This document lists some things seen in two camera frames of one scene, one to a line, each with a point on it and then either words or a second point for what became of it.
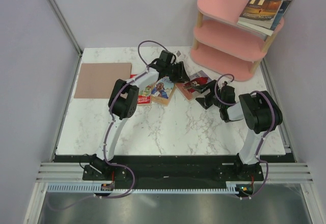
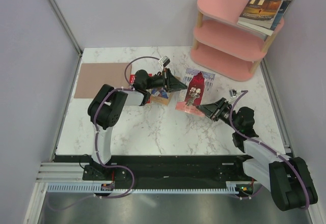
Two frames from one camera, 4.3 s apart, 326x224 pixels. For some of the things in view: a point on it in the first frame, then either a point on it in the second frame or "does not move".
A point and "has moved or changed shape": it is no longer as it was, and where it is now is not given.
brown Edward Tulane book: x=261 y=8 does not move
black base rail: x=171 y=171 does not move
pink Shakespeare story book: x=197 y=78 has moved or changed shape
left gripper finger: x=182 y=76 → x=174 y=83
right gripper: x=205 y=102 → x=210 y=109
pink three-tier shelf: x=222 y=47 does not move
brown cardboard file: x=96 y=80 does not move
